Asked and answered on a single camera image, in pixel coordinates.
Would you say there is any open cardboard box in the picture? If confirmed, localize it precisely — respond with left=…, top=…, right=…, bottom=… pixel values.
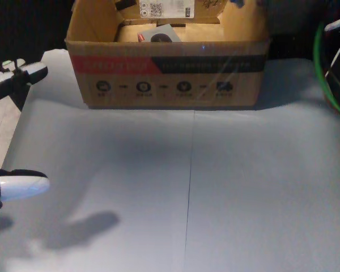
left=64, top=0, right=271, bottom=110

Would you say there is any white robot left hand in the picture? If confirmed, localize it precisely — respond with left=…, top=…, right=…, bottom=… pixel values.
left=0, top=58, right=50, bottom=211

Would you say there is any grey box with black circle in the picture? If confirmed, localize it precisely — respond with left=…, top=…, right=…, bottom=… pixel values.
left=137, top=24, right=183, bottom=43

